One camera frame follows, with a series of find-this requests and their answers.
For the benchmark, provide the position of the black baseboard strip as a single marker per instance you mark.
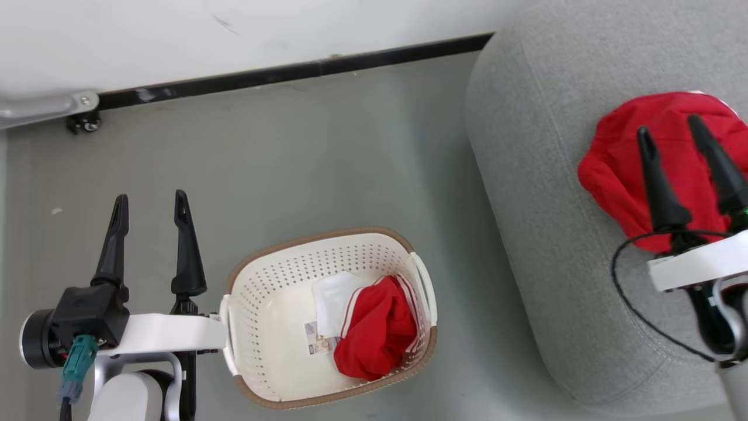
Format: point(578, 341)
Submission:
point(292, 73)

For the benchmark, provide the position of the grey metal frame rail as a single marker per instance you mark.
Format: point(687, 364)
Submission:
point(35, 108)

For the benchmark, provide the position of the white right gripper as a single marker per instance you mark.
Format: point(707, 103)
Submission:
point(701, 263)

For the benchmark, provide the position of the grey fabric sofa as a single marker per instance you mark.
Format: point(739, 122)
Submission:
point(543, 175)

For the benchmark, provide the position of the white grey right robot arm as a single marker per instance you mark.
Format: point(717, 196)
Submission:
point(736, 392)

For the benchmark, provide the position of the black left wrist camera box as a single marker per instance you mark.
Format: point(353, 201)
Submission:
point(87, 313)

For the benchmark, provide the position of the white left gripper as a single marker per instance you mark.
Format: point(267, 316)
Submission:
point(169, 333)

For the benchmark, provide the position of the small black caster wheel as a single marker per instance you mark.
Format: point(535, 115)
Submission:
point(85, 123)

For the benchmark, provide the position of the paper label in basket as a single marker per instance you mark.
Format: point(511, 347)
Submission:
point(318, 342)

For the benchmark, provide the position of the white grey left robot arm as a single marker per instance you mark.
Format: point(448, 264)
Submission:
point(125, 397)

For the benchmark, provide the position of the red garment white stripes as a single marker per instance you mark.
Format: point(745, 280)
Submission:
point(374, 333)

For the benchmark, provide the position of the plain red garment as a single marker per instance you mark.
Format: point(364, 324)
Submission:
point(619, 169)

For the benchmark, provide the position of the white laundry basket brown rim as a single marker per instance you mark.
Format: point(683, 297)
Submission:
point(274, 351)

